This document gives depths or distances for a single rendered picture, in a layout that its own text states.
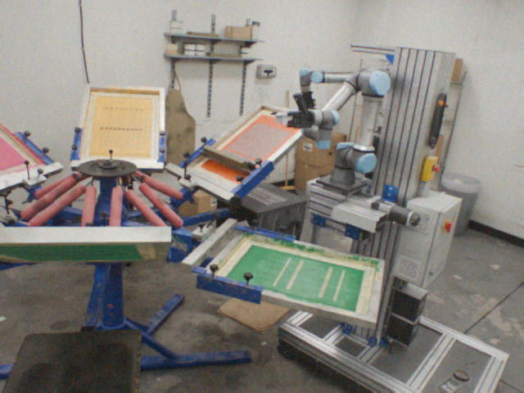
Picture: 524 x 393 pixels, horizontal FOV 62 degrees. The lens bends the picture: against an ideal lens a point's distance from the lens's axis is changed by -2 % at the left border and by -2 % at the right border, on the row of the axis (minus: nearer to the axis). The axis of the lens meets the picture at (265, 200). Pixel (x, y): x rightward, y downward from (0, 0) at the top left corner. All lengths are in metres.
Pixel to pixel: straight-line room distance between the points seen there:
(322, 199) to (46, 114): 2.69
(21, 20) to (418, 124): 3.19
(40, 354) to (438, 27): 5.53
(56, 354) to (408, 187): 1.91
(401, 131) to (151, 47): 2.89
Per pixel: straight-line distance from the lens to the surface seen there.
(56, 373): 1.66
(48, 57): 4.35
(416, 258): 2.67
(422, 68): 2.54
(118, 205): 2.22
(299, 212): 3.15
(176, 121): 4.91
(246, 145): 2.99
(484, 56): 5.89
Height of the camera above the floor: 2.02
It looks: 20 degrees down
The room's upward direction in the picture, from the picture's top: 6 degrees clockwise
